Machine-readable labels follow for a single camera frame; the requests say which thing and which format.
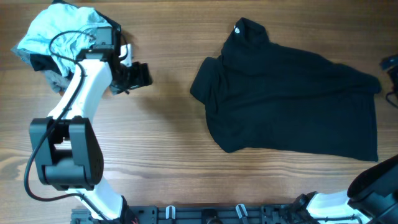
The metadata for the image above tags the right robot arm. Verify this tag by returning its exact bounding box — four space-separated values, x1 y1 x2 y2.
198 156 397 223

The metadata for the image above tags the black t-shirt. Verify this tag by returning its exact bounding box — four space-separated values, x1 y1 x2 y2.
190 18 381 161

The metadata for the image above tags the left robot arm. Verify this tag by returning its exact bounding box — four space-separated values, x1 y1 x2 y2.
24 27 152 223

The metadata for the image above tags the light blue garment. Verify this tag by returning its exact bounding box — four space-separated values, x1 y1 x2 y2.
17 3 114 78

